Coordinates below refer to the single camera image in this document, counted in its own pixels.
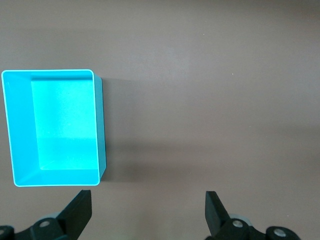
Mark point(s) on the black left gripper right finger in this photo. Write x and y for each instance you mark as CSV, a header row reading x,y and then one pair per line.
x,y
215,215

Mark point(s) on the turquoise plastic storage box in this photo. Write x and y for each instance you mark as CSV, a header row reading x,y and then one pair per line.
x,y
62,120

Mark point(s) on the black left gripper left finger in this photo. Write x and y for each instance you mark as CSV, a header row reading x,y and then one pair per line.
x,y
77,212

